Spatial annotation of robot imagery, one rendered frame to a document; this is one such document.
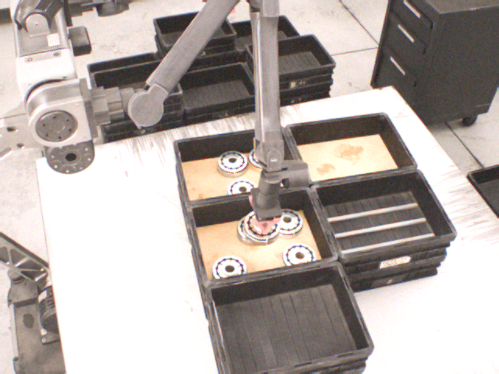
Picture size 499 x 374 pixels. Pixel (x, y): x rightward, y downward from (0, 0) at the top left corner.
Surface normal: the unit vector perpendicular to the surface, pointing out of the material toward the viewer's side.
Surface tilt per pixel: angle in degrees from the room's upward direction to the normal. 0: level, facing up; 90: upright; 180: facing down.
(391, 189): 90
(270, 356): 0
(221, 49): 91
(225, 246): 0
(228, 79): 90
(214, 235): 0
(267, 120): 51
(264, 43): 59
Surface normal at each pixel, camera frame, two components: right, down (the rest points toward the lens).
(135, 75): 0.33, 0.71
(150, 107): 0.31, 0.26
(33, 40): 0.04, -0.67
